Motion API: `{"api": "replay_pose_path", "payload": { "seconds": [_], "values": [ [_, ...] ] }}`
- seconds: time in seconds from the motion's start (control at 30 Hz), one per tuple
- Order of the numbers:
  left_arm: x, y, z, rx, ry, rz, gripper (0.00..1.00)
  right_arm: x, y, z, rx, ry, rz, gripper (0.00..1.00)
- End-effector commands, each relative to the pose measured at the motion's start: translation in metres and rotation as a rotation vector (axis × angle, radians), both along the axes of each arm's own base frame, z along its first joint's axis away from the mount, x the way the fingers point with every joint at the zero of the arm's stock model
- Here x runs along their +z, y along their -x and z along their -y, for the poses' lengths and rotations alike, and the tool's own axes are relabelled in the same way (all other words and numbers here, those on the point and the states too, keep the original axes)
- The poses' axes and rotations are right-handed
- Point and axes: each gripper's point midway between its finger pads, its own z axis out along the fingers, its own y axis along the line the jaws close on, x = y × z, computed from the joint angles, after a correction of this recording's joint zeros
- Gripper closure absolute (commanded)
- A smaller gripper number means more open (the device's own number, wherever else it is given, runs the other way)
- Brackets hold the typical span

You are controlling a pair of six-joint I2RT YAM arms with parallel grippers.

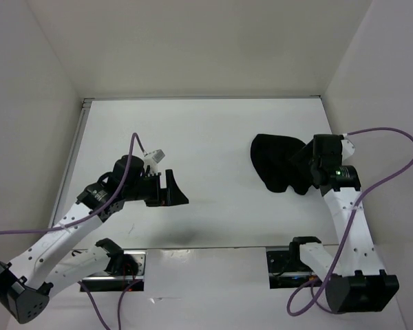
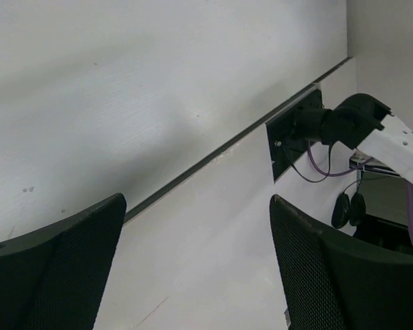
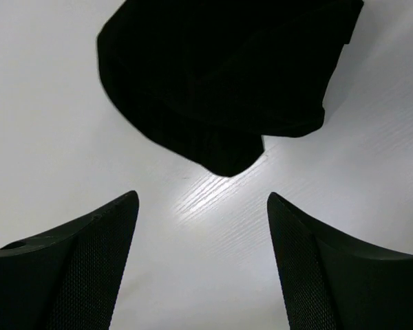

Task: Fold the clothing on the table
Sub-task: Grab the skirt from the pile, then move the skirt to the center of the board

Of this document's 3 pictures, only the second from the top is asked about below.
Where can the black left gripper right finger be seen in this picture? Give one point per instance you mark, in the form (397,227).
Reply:
(334,281)

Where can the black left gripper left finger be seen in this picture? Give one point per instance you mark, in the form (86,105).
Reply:
(55,277)

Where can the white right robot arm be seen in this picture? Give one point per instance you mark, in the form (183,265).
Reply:
(364,124)

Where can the black headphones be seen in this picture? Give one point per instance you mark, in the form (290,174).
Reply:
(348,209)

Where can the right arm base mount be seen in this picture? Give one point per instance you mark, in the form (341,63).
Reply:
(280,129)

